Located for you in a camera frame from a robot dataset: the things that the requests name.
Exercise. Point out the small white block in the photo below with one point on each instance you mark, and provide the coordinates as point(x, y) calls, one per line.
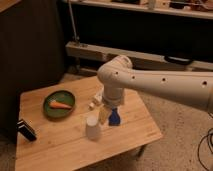
point(96, 100)

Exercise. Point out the white ceramic cup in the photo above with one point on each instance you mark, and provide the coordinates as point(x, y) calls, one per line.
point(93, 131)

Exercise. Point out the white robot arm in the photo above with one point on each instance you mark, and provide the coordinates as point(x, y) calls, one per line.
point(194, 89)

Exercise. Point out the black handle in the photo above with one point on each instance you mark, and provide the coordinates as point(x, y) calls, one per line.
point(178, 61)

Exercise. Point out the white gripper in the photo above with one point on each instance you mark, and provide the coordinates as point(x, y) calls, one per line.
point(112, 98)

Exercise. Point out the wooden table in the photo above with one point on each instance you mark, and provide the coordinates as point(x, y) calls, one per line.
point(63, 146)

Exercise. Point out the blue sponge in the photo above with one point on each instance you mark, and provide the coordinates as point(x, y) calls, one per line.
point(114, 119)

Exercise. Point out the green plate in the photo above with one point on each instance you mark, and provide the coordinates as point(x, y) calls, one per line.
point(62, 96)

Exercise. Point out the white shelf rail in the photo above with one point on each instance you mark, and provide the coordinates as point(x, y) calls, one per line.
point(139, 59)

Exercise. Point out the orange toy carrot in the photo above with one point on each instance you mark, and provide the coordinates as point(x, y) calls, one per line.
point(59, 105)

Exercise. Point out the metal pole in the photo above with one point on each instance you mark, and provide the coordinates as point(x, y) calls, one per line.
point(76, 37)

